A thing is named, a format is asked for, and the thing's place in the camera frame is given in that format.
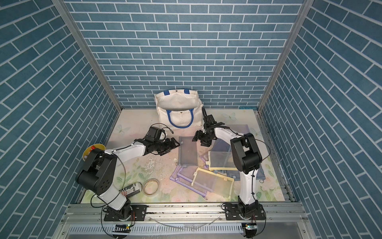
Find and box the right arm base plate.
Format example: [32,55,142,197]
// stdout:
[221,203,266,221]

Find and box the white canvas tote bag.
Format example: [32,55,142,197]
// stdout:
[155,89,204,130]

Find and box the blue mesh pouch right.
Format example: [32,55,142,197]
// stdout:
[229,165,266,183]

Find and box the grey mesh pouch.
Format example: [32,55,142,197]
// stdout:
[179,136,198,167]

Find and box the yellow trimmed mesh pouch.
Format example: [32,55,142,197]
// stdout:
[192,168,234,199]
[207,151,238,171]

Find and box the purple trimmed mesh pouch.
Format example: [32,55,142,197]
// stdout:
[201,139,231,162]
[170,165,207,199]

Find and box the clear tape roll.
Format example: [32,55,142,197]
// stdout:
[142,178,160,197]

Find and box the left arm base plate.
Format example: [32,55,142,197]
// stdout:
[102,204,148,222]

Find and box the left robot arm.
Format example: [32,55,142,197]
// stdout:
[76,126,180,212]

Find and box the yellow cup with markers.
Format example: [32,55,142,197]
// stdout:
[82,143,106,161]

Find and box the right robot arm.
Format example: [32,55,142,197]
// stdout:
[193,113,263,214]

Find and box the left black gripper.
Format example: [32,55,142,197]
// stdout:
[153,137,181,155]

